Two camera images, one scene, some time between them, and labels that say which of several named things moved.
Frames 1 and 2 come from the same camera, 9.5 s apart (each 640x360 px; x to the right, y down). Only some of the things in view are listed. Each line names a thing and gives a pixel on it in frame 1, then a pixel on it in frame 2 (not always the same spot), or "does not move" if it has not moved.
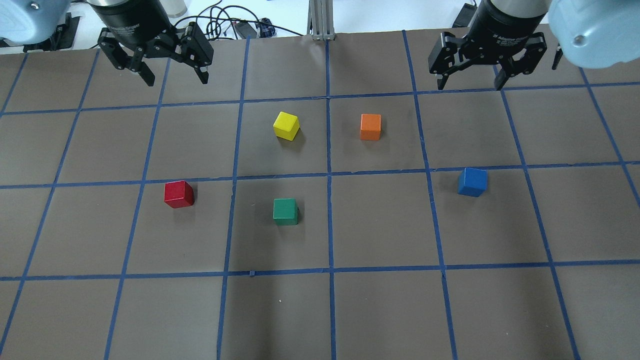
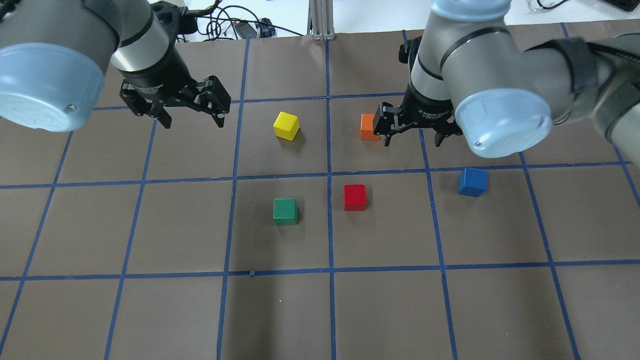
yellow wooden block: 286,125 does not move
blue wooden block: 473,182 does not move
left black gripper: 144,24 to 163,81
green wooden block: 285,212 does not move
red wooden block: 178,194 to 355,197
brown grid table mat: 320,198 does not move
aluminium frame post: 320,23 does not move
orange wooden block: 370,127 does not move
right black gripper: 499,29 to 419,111
